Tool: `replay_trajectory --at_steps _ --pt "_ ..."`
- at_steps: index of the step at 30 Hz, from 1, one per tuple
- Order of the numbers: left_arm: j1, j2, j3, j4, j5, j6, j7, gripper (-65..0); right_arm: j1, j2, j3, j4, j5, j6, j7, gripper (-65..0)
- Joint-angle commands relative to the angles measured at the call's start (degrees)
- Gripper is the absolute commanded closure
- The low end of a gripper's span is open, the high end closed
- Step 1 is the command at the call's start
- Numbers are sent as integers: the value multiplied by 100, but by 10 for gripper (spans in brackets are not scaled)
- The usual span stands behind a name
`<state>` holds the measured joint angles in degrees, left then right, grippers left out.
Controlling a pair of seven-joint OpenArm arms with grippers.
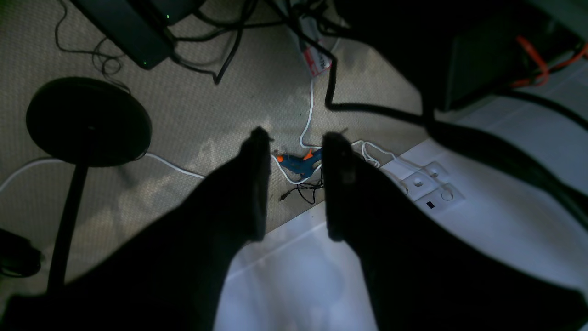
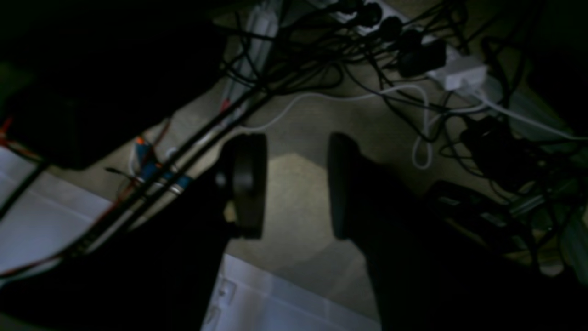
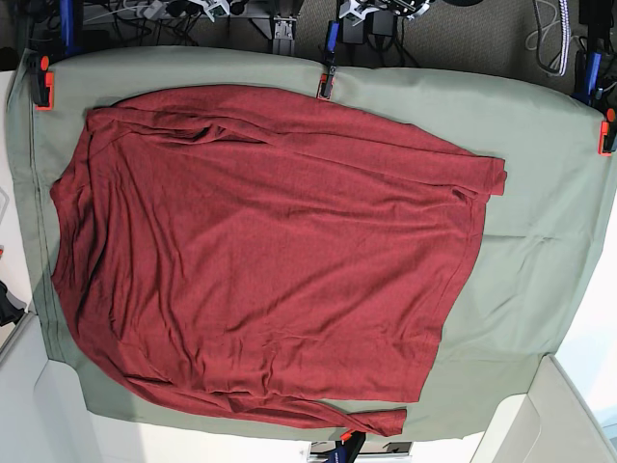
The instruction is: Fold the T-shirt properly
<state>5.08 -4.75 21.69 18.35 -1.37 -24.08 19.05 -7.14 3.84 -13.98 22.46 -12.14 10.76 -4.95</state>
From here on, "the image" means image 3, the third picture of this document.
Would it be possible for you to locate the red long-sleeve T-shirt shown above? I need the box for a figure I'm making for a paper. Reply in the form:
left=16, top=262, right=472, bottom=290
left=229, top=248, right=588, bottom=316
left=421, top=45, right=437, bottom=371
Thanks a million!
left=50, top=86, right=506, bottom=436

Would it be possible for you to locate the orange black clamp top middle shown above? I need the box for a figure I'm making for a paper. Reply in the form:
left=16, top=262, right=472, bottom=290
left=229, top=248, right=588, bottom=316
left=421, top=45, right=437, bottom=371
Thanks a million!
left=316, top=20, right=339, bottom=100

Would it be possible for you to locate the orange black clamp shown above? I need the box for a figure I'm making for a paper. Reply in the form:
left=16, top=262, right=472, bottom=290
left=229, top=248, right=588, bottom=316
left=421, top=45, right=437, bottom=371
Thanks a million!
left=28, top=54, right=54, bottom=111
left=598, top=108, right=617, bottom=156
left=328, top=431, right=366, bottom=463
left=316, top=20, right=339, bottom=100

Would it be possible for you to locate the black power adapter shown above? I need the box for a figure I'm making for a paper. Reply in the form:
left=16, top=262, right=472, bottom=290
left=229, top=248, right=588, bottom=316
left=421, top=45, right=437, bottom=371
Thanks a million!
left=338, top=11, right=395, bottom=45

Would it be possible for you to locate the orange black clamp bottom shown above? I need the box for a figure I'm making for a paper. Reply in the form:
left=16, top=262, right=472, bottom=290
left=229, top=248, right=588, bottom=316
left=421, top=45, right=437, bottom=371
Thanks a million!
left=328, top=431, right=366, bottom=463

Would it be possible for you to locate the green table cloth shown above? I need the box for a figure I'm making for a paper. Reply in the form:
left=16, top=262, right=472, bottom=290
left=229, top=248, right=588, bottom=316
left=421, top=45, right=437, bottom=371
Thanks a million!
left=6, top=46, right=616, bottom=441

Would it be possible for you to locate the white power strip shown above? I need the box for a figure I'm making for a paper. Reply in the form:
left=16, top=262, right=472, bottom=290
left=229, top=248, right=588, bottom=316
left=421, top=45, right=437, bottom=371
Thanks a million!
left=116, top=0, right=167, bottom=20

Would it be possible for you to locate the orange black clamp top left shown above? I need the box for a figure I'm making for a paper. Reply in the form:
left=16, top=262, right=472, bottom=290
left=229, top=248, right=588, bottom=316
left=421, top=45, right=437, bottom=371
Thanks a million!
left=28, top=54, right=54, bottom=111

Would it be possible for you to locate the orange black clamp top right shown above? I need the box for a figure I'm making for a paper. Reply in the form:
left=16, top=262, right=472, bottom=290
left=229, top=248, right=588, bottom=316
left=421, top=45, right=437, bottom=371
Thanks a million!
left=598, top=108, right=617, bottom=156

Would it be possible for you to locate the black object left edge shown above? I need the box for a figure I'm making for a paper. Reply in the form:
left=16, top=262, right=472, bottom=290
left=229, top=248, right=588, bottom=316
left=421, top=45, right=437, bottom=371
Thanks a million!
left=0, top=282, right=25, bottom=327

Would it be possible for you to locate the metal table leg bracket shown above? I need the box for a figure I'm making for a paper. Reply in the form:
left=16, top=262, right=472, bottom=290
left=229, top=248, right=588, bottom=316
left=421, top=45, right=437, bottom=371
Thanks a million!
left=272, top=16, right=296, bottom=56

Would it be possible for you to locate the white coiled cable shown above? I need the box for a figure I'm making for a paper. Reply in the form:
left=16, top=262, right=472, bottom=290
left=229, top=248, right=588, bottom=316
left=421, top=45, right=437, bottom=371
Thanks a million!
left=523, top=0, right=573, bottom=76

